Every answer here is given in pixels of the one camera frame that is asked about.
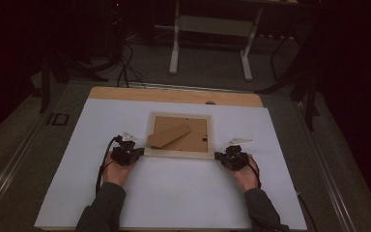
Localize person's right hand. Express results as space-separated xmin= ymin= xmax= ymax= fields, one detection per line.
xmin=230 ymin=155 xmax=260 ymax=193

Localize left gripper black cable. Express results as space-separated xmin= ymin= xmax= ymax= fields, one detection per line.
xmin=95 ymin=134 xmax=124 ymax=196

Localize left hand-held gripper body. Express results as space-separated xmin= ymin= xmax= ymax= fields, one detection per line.
xmin=110 ymin=130 xmax=139 ymax=167

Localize wooden picture frame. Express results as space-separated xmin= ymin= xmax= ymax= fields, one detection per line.
xmin=144 ymin=111 xmax=215 ymax=160

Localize black floor socket plate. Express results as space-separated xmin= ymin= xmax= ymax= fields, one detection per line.
xmin=46 ymin=112 xmax=70 ymax=127

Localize person's left hand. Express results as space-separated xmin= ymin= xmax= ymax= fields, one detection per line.
xmin=101 ymin=153 xmax=135 ymax=188

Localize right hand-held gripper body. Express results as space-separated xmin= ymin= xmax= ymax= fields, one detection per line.
xmin=224 ymin=137 xmax=255 ymax=171

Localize black metal stand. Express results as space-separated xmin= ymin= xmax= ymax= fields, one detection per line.
xmin=38 ymin=52 xmax=109 ymax=114
xmin=255 ymin=32 xmax=322 ymax=131

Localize black floor cables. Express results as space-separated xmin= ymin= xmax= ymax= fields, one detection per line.
xmin=115 ymin=42 xmax=148 ymax=89

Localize white table sheet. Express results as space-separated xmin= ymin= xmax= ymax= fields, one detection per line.
xmin=34 ymin=98 xmax=307 ymax=230

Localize white metal desk frame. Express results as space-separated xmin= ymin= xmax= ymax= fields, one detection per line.
xmin=168 ymin=0 xmax=265 ymax=81

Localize metal floor rail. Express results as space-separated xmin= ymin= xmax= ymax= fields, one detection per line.
xmin=293 ymin=101 xmax=359 ymax=232
xmin=0 ymin=122 xmax=47 ymax=220

